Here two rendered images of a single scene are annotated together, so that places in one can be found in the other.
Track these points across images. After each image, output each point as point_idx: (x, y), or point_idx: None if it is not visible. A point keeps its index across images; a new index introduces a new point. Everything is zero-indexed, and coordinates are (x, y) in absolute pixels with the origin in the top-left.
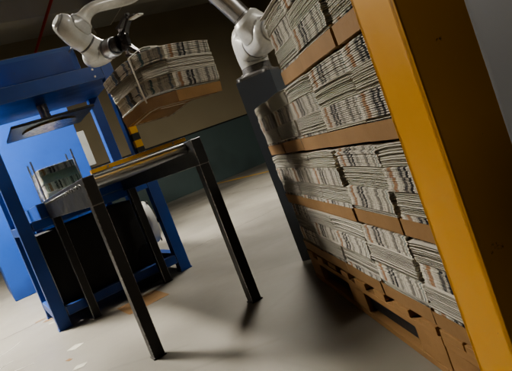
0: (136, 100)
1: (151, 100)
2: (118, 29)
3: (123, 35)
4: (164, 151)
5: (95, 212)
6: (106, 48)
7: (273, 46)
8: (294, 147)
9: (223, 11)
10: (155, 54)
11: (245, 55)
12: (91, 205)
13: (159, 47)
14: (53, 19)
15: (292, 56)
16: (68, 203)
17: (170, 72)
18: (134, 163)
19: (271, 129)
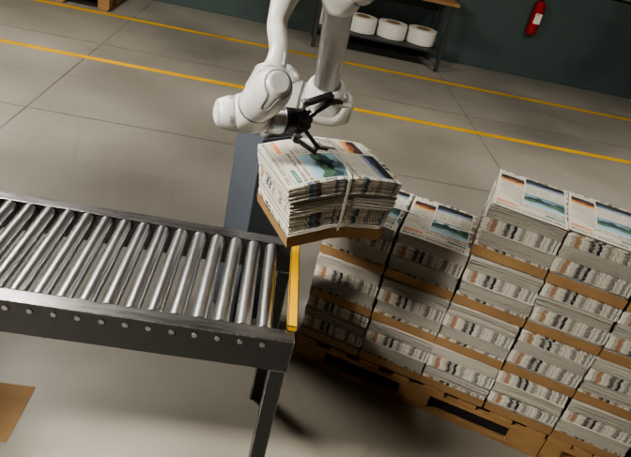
0: (322, 222)
1: (346, 229)
2: (308, 106)
3: (311, 117)
4: (275, 262)
5: (284, 377)
6: (283, 126)
7: (483, 222)
8: (423, 286)
9: (329, 77)
10: (388, 189)
11: None
12: (282, 370)
13: (398, 185)
14: (272, 76)
15: (527, 259)
16: (116, 335)
17: (390, 211)
18: (274, 290)
19: (367, 246)
